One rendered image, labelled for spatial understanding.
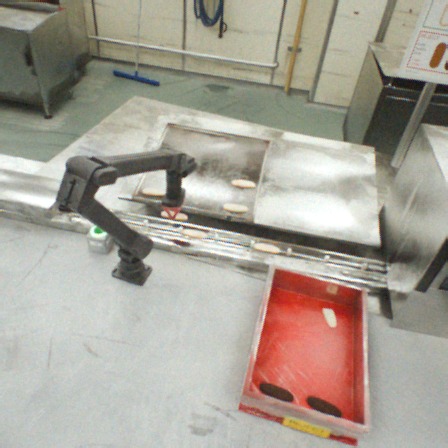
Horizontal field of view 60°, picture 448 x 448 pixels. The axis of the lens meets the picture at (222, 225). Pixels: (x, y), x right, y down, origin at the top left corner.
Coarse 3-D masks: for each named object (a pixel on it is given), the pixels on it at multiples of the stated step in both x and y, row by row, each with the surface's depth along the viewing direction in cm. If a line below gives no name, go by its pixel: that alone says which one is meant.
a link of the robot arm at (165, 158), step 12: (72, 156) 98; (84, 156) 100; (96, 156) 100; (108, 156) 103; (120, 156) 105; (132, 156) 108; (144, 156) 112; (156, 156) 116; (168, 156) 121; (180, 156) 126; (108, 168) 97; (120, 168) 104; (132, 168) 108; (144, 168) 113; (156, 168) 119; (168, 168) 123; (96, 180) 93; (108, 180) 97
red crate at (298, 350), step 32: (288, 320) 127; (320, 320) 128; (352, 320) 130; (288, 352) 118; (320, 352) 119; (352, 352) 120; (256, 384) 110; (288, 384) 111; (320, 384) 112; (352, 384) 112; (256, 416) 103; (352, 416) 106
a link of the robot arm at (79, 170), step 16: (80, 160) 95; (64, 176) 95; (80, 176) 94; (64, 192) 95; (80, 192) 93; (96, 192) 97; (80, 208) 94; (96, 208) 102; (96, 224) 106; (112, 224) 111; (128, 240) 121; (144, 240) 125; (144, 256) 129
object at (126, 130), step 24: (120, 120) 219; (144, 120) 221; (240, 120) 232; (72, 144) 196; (96, 144) 198; (120, 144) 200; (48, 168) 179; (384, 168) 205; (384, 192) 188; (192, 216) 163; (288, 240) 157; (312, 240) 158; (216, 264) 144; (384, 312) 134
